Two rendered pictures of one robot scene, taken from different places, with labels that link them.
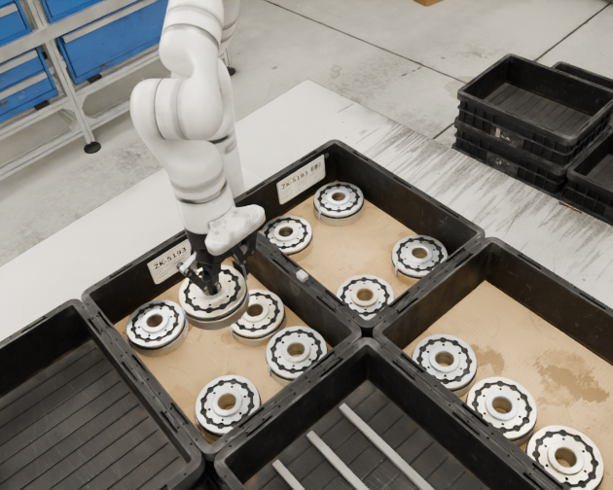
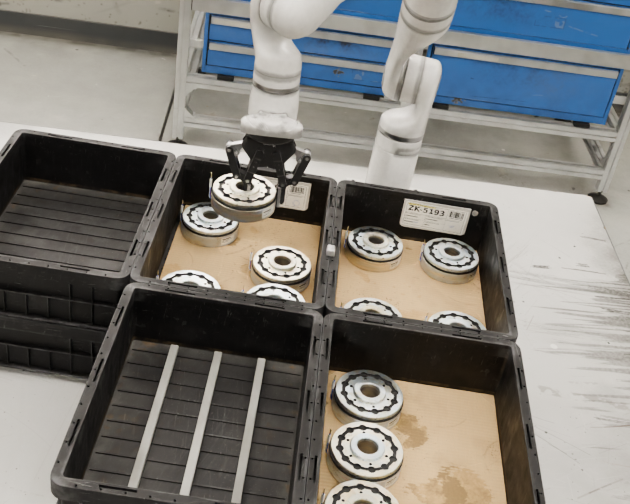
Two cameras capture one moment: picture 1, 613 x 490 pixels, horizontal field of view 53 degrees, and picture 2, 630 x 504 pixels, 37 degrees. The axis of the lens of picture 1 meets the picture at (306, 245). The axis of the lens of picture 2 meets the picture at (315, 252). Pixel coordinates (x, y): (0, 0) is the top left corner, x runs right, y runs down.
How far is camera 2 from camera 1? 0.80 m
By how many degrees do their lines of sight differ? 28
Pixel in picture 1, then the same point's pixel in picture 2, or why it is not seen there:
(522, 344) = (455, 450)
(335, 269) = (383, 295)
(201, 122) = (283, 16)
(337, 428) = (241, 369)
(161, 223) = not seen: hidden behind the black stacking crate
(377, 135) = (592, 276)
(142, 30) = (523, 91)
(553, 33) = not seen: outside the picture
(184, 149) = (276, 43)
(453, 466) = (285, 455)
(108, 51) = (473, 88)
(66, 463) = (63, 245)
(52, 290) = not seen: hidden behind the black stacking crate
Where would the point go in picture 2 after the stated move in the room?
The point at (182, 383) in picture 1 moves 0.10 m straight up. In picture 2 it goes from (182, 265) to (186, 217)
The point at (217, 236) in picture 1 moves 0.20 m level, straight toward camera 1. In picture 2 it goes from (251, 118) to (171, 171)
